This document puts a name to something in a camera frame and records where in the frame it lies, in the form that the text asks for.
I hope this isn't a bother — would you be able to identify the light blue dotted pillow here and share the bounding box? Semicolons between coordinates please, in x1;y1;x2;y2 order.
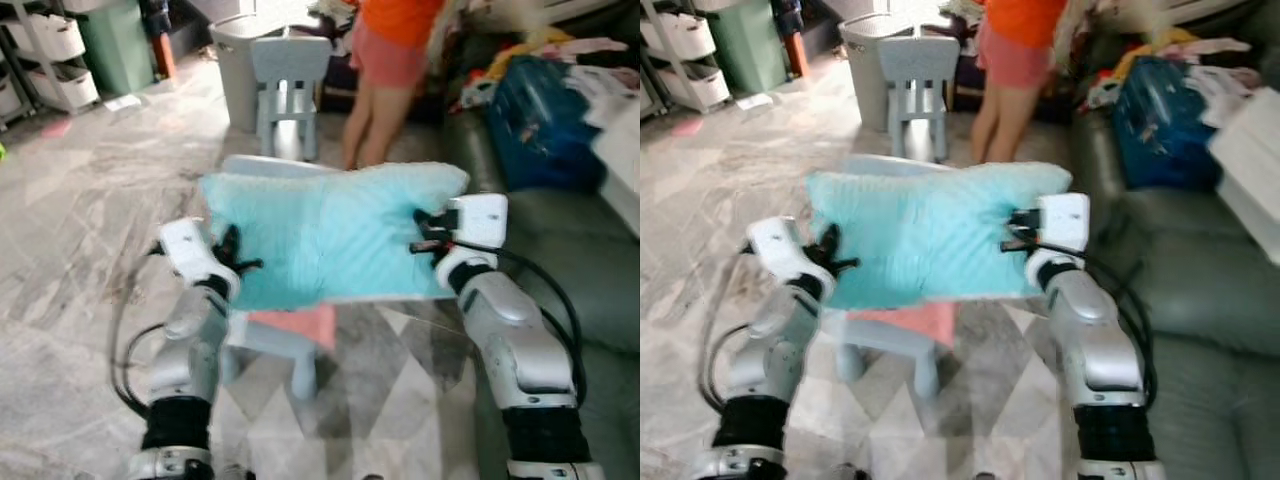
198;160;471;311
805;160;1073;311

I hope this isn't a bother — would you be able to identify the grey-green leather sofa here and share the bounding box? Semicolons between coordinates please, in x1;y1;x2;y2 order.
440;30;641;480
1065;30;1280;480

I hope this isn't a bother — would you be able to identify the pink cloth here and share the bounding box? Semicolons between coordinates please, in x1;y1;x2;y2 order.
858;303;956;349
248;305;337;351

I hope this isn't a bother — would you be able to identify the blue mesh bag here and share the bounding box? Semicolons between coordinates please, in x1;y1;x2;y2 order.
1112;55;1233;191
487;55;606;193

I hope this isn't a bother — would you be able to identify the person in orange shirt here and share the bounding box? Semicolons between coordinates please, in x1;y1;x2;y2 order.
968;0;1076;166
340;0;451;171

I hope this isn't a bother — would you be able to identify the grey laundry bin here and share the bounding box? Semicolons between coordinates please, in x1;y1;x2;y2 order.
208;15;291;133
838;12;916;133

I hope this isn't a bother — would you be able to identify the light blue child chair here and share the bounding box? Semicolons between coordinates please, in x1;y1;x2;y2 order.
878;37;961;161
250;37;333;161

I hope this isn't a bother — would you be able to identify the white folded bedding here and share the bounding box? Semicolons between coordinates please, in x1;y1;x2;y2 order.
1207;88;1280;236
590;95;641;236

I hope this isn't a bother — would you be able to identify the green plastic bin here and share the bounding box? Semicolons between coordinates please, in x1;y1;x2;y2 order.
705;0;786;96
75;0;156;98

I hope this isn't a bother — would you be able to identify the mixed colourful clothes pile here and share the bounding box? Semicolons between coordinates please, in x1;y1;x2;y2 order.
1085;25;1261;111
455;30;631;111

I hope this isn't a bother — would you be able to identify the white shelf trolley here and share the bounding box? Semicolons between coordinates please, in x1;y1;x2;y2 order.
0;0;101;126
640;0;731;116

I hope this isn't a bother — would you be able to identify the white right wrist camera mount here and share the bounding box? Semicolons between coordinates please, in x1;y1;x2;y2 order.
1028;193;1091;286
436;193;509;286

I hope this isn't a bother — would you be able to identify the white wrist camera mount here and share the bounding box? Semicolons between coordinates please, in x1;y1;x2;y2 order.
436;193;509;286
1028;193;1091;286
157;217;241;299
745;215;831;299

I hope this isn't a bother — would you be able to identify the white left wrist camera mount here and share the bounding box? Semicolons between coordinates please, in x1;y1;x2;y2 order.
157;217;241;299
745;215;831;299

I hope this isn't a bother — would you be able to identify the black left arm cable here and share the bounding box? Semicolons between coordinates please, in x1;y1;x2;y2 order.
112;322;166;416
697;320;751;413

